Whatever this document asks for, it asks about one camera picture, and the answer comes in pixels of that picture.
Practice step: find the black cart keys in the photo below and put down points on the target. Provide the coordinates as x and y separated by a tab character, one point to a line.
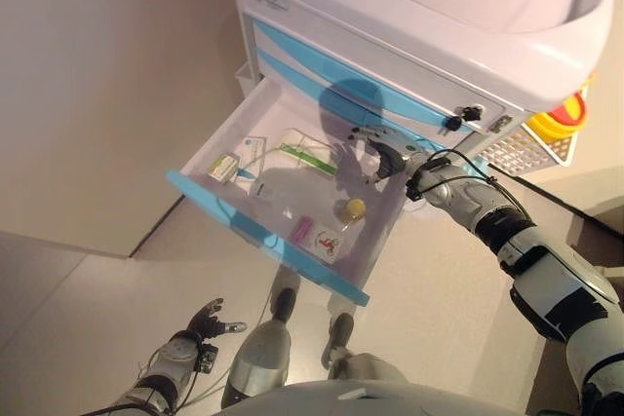
456	121

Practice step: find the white blue printed packet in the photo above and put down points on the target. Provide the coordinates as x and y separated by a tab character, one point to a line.
245	175

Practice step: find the green white medicine box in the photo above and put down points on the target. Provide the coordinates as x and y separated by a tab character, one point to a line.
222	167

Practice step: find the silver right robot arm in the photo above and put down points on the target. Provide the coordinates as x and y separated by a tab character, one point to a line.
536	265

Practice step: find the white packet green stripe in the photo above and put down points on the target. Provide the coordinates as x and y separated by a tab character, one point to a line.
304	148

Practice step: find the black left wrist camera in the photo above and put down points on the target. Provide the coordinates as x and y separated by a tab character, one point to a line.
207	358

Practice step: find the clear plastic tubing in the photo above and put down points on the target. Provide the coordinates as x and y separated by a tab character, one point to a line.
256	160

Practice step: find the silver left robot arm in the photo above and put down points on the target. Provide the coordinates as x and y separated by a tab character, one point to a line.
166	362

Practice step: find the yellow sharps container red lid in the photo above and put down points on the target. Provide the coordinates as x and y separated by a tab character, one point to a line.
556	124

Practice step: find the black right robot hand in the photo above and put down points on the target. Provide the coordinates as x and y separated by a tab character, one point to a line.
395	155

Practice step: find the white mesh basket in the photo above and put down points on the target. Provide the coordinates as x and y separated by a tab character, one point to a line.
521	150

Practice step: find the pink box red figure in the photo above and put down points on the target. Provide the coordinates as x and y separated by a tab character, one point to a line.
327	240

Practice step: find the clear plastic wrapped package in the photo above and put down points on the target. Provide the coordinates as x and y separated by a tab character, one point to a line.
256	148

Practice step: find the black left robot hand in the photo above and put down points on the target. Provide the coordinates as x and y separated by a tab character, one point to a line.
207	323

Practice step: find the white medical cart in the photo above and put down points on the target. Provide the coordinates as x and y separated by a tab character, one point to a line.
439	21

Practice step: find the yellow round medicine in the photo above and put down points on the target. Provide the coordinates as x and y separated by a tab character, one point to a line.
352	209

